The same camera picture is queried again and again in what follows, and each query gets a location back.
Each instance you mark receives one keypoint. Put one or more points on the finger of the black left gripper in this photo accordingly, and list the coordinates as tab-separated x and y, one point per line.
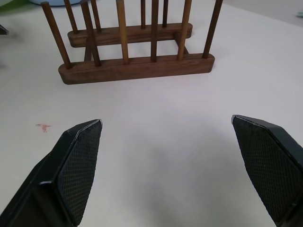
59	175

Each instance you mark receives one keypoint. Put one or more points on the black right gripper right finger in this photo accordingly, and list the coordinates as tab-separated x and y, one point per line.
272	165

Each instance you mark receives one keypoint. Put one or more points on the black pointed right gripper left finger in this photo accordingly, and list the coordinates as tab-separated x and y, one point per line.
2	29

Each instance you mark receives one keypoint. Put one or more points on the wooden dish rack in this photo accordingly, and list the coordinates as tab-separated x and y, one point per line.
139	63

